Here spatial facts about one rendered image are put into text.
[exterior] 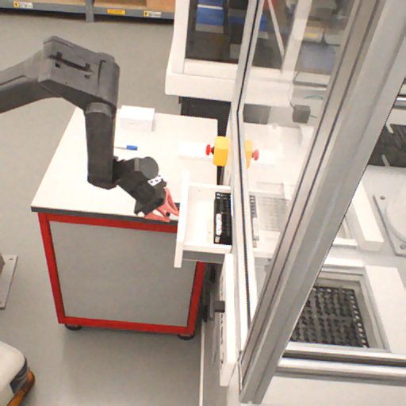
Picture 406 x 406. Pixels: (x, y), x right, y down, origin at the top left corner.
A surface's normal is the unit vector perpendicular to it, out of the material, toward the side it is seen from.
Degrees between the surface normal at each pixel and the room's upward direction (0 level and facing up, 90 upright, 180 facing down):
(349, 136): 90
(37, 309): 0
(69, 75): 43
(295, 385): 90
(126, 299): 90
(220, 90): 90
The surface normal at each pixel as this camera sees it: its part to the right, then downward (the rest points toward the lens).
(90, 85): 0.62, -0.22
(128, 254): -0.03, 0.67
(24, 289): 0.11, -0.73
